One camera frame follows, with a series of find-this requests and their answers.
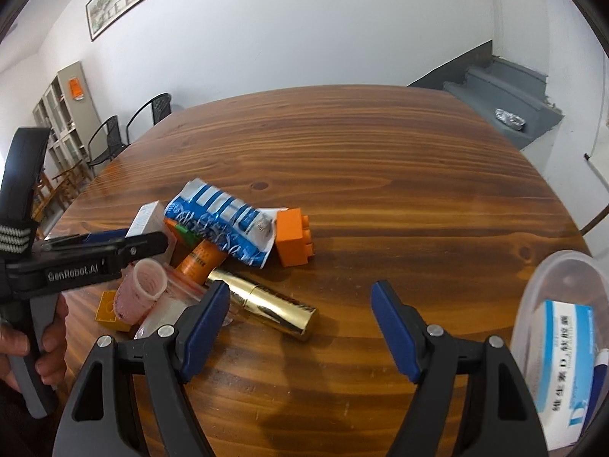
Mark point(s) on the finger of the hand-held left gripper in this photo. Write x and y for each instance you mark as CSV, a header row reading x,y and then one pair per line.
x,y
142,247
112,235

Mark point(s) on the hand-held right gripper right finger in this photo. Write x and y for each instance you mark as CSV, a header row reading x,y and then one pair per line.
x,y
395,331

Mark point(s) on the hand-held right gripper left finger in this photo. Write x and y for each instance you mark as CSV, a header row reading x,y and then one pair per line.
x,y
209,326

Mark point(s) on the blue white snack packet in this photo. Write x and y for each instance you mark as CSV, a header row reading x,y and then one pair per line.
x,y
223,214

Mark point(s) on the clear plastic container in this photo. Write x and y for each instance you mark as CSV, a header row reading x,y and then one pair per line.
x,y
533,295

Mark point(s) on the person's left hand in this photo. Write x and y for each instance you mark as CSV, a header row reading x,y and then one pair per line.
x,y
52,342

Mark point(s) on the small white box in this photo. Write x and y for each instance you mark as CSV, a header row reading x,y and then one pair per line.
x,y
145,217

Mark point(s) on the pink measuring cup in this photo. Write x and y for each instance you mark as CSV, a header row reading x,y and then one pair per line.
x,y
142,291

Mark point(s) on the clear zip bag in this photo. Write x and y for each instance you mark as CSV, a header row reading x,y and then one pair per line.
x,y
166,313

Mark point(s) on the yellow building block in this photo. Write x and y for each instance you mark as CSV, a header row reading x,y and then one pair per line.
x,y
107,310

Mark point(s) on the orange bottle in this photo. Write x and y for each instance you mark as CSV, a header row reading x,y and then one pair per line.
x,y
200,261

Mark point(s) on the gold metallic tube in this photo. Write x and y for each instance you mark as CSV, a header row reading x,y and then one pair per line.
x,y
271,305

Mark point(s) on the wooden chair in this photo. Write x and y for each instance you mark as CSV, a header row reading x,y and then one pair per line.
x,y
66,183

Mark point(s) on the black metal chair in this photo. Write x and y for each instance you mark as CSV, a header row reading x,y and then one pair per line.
x,y
109,145
161,107

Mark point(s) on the orange building block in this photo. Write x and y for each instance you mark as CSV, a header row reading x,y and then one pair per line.
x,y
291,239

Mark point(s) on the beige glass-door cabinet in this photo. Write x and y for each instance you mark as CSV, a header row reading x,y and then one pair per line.
x,y
71,119

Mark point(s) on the orange paper notice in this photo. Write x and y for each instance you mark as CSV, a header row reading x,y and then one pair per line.
x,y
76,89

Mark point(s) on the wooden desk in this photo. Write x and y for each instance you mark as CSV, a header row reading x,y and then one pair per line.
x,y
380,176

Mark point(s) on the blue white medicine box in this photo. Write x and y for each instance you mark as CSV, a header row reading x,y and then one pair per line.
x,y
566,366

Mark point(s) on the blue and white tube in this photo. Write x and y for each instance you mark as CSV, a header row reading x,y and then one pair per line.
x,y
602,366

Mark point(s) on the framed landscape picture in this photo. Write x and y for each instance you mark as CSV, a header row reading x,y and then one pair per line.
x,y
119,0

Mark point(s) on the foil tray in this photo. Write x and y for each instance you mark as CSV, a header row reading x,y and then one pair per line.
x,y
510,120

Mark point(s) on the grey stairs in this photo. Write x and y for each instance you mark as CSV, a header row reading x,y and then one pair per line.
x,y
504,85

